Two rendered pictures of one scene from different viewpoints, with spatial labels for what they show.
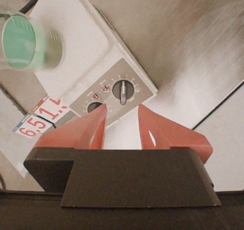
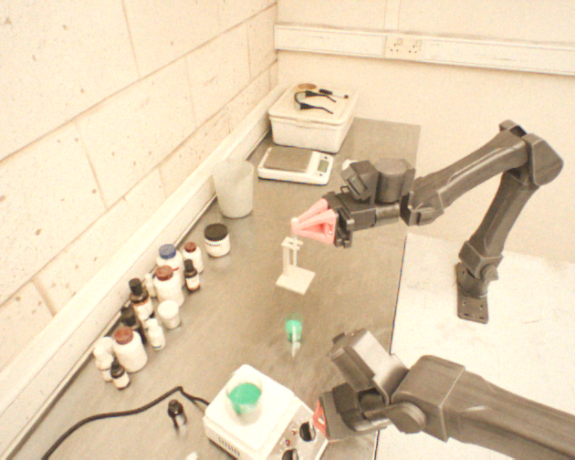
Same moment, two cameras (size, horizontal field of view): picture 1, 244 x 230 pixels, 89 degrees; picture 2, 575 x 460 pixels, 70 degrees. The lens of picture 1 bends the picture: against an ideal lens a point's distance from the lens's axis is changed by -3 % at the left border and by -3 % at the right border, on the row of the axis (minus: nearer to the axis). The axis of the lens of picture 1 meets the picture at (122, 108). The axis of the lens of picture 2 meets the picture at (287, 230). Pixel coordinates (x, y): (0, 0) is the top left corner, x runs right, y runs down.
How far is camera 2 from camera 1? 67 cm
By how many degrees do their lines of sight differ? 69
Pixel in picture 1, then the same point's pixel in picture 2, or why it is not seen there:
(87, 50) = (280, 401)
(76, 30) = (268, 392)
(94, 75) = (284, 423)
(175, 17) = (316, 381)
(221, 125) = (391, 444)
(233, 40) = not seen: hidden behind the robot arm
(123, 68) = (303, 412)
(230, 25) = not seen: hidden behind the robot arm
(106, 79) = (293, 423)
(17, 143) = not seen: outside the picture
